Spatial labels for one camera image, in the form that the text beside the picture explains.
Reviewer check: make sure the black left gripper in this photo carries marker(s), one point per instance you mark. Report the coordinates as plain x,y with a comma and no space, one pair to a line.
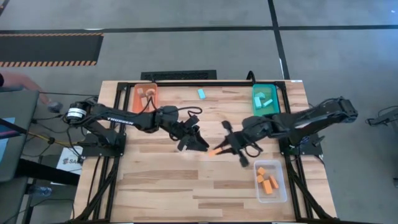
183,129

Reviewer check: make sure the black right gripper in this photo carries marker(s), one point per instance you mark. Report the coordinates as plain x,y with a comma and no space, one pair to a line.
240,141

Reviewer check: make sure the natural wood arch block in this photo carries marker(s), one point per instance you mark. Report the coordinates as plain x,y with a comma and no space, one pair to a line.
150,91

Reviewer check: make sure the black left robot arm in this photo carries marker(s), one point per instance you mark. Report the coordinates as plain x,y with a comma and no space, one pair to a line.
124,119

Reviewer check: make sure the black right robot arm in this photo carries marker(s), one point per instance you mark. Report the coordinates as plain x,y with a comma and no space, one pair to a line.
311,119

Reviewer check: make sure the green plastic bin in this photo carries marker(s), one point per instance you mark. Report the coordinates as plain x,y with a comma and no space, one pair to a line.
273,110

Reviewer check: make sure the black perforated floor grate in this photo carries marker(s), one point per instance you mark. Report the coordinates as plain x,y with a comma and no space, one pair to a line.
178,75

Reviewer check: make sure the orange plastic bin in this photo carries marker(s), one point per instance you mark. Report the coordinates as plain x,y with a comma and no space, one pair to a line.
136,105

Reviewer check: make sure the clear plastic bin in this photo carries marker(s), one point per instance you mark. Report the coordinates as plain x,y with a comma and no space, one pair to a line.
280,196

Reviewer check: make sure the white printed paper sheet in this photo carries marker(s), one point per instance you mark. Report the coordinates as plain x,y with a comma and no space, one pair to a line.
70,161

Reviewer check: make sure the black side table beam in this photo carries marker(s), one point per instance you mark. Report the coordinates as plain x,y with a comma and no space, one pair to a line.
46,172

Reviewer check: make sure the grey stand leg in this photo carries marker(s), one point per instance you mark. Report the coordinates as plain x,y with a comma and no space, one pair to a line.
384,118

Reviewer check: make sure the clear water bottle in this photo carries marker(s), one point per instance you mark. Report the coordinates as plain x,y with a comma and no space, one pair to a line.
40,190

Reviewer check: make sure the dark grey side table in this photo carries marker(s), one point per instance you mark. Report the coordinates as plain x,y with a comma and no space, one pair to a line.
21,124

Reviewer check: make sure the black hazard-striped floor mat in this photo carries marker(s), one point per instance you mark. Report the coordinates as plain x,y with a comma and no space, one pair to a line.
46,48

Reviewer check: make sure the black aluminium table frame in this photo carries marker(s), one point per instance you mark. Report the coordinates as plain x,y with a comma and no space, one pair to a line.
217,84

